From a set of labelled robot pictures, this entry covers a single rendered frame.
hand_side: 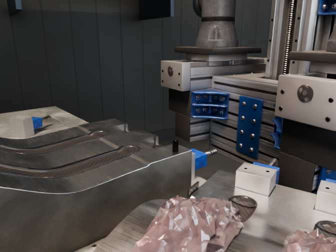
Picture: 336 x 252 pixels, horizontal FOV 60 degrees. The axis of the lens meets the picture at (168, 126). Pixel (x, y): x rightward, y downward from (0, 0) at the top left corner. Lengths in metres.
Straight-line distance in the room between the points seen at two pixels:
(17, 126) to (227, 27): 0.72
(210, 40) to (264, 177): 0.68
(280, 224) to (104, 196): 0.22
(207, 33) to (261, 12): 2.89
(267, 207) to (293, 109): 0.29
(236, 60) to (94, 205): 0.81
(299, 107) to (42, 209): 0.50
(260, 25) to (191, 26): 1.04
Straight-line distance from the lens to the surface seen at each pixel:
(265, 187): 0.44
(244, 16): 3.44
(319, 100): 0.62
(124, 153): 0.49
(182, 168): 0.48
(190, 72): 0.95
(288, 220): 0.40
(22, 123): 0.89
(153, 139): 0.55
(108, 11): 2.79
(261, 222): 0.38
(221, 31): 1.04
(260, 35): 3.93
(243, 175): 0.44
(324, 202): 0.43
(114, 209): 0.43
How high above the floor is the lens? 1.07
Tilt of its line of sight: 17 degrees down
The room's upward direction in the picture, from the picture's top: straight up
